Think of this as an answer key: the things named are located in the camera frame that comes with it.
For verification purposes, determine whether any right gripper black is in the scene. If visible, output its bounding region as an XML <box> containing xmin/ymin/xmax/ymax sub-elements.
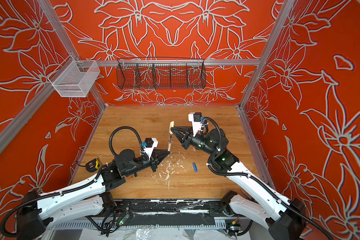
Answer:
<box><xmin>171</xmin><ymin>126</ymin><xmax>220</xmax><ymax>158</ymax></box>

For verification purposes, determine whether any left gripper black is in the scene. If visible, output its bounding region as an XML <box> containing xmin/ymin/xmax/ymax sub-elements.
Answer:
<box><xmin>125</xmin><ymin>148</ymin><xmax>170</xmax><ymax>177</ymax></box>

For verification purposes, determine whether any beige pen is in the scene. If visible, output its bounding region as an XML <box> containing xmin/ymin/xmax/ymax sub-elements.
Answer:
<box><xmin>168</xmin><ymin>135</ymin><xmax>172</xmax><ymax>152</ymax></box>

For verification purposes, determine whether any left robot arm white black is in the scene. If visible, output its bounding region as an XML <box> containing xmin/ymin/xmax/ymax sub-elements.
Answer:
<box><xmin>14</xmin><ymin>148</ymin><xmax>170</xmax><ymax>240</ymax></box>

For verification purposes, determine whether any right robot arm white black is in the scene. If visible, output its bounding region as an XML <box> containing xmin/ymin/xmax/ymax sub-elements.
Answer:
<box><xmin>171</xmin><ymin>127</ymin><xmax>307</xmax><ymax>240</ymax></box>

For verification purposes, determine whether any blue pen cap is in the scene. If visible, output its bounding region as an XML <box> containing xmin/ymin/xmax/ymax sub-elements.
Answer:
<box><xmin>193</xmin><ymin>163</ymin><xmax>198</xmax><ymax>173</ymax></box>

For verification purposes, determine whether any yellow black tape measure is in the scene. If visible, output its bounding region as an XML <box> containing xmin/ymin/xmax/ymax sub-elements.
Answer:
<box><xmin>85</xmin><ymin>159</ymin><xmax>101</xmax><ymax>173</ymax></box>

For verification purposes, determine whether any white mesh basket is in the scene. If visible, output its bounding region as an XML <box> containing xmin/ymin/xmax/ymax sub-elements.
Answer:
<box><xmin>48</xmin><ymin>60</ymin><xmax>100</xmax><ymax>98</ymax></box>

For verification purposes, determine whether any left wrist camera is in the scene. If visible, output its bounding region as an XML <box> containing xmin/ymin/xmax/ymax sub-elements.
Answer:
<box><xmin>141</xmin><ymin>138</ymin><xmax>159</xmax><ymax>161</ymax></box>

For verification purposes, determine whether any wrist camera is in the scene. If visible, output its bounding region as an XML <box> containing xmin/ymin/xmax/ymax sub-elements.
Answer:
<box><xmin>141</xmin><ymin>138</ymin><xmax>159</xmax><ymax>161</ymax></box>
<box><xmin>188</xmin><ymin>112</ymin><xmax>204</xmax><ymax>137</ymax></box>

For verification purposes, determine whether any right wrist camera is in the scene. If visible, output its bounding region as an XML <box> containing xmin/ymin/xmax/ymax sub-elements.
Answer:
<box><xmin>188</xmin><ymin>112</ymin><xmax>204</xmax><ymax>137</ymax></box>

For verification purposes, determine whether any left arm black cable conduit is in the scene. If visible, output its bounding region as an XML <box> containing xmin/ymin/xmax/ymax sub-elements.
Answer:
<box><xmin>108</xmin><ymin>126</ymin><xmax>145</xmax><ymax>157</ymax></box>

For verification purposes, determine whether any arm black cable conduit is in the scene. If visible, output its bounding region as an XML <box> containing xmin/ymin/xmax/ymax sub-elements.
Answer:
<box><xmin>202</xmin><ymin>116</ymin><xmax>334</xmax><ymax>240</ymax></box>
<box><xmin>108</xmin><ymin>126</ymin><xmax>145</xmax><ymax>157</ymax></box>

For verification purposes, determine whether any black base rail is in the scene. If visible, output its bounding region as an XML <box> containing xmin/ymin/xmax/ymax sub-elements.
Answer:
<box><xmin>89</xmin><ymin>198</ymin><xmax>250</xmax><ymax>218</ymax></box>

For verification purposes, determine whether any black wire basket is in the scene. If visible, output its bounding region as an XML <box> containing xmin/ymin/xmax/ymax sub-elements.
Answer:
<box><xmin>116</xmin><ymin>58</ymin><xmax>207</xmax><ymax>90</ymax></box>

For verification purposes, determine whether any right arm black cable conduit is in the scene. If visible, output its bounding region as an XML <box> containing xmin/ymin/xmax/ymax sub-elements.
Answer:
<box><xmin>202</xmin><ymin>116</ymin><xmax>334</xmax><ymax>240</ymax></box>

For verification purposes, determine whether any white cable duct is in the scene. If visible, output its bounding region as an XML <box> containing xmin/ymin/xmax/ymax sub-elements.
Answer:
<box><xmin>53</xmin><ymin>218</ymin><xmax>229</xmax><ymax>231</ymax></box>

